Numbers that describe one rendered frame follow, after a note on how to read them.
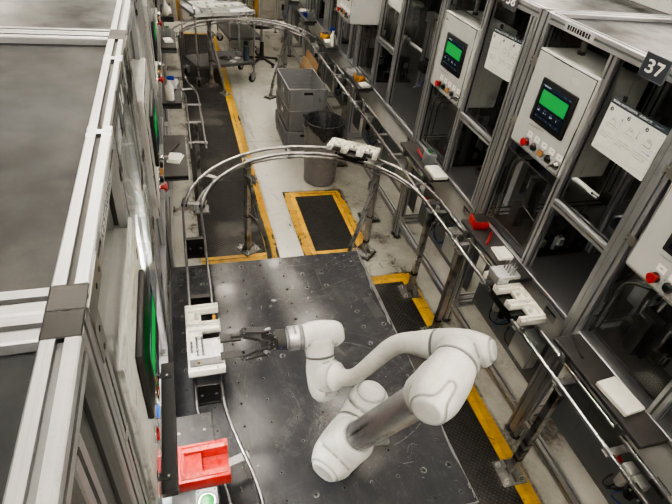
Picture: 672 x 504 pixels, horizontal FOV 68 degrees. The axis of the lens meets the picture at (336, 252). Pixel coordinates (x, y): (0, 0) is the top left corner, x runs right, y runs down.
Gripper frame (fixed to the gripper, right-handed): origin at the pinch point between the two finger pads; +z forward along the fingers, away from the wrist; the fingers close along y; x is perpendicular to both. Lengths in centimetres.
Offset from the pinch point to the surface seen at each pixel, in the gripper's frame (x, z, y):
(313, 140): -279, -102, -64
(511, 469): 19, -141, -105
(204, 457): 27.3, 10.9, -20.5
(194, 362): -12.8, 11.9, -21.4
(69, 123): 12, 30, 88
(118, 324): 51, 22, 69
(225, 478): 37.0, 5.2, -18.0
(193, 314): -43, 11, -26
